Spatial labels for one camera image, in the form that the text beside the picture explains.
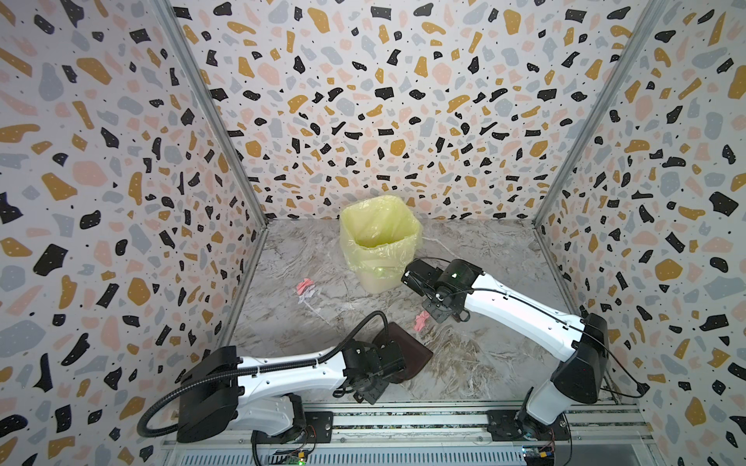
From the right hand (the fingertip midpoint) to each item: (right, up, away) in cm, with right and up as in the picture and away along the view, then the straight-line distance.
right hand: (438, 298), depth 77 cm
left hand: (-16, -22, -1) cm, 28 cm away
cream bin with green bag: (-17, +18, +26) cm, 36 cm away
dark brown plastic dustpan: (-5, -18, +9) cm, 21 cm away
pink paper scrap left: (-4, -10, +15) cm, 18 cm away
